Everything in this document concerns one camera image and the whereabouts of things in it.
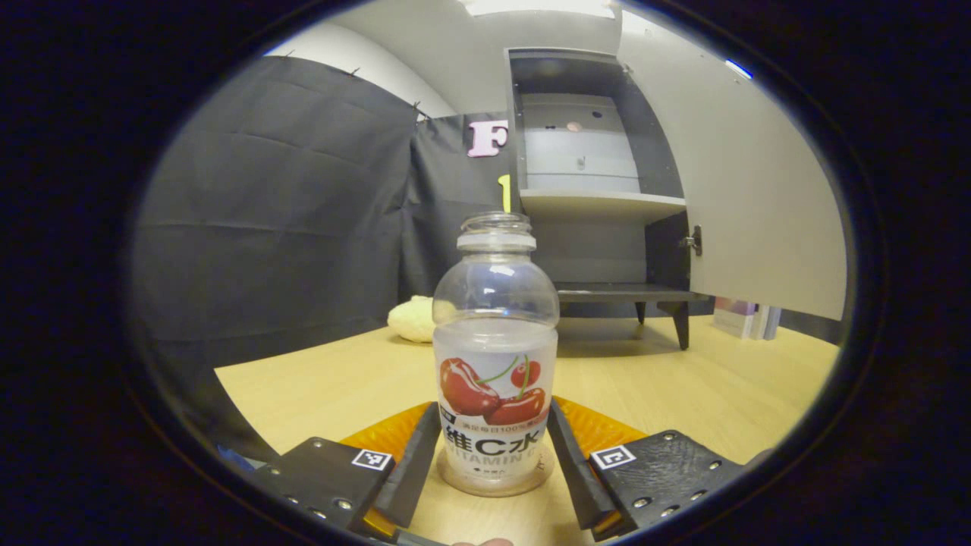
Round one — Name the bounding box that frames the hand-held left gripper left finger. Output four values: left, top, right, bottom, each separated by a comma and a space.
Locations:
254, 402, 442, 541

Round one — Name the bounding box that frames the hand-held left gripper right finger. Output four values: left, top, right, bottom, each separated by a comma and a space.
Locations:
546, 398, 748, 541

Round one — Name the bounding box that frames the clear bottle with cherry label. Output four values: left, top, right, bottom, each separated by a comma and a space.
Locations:
432, 212, 561, 492

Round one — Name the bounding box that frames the dark grey cabinet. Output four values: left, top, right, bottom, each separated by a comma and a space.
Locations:
504, 47, 714, 351

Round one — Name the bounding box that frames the cream plush toy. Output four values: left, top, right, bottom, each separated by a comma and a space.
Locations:
387, 296, 438, 344

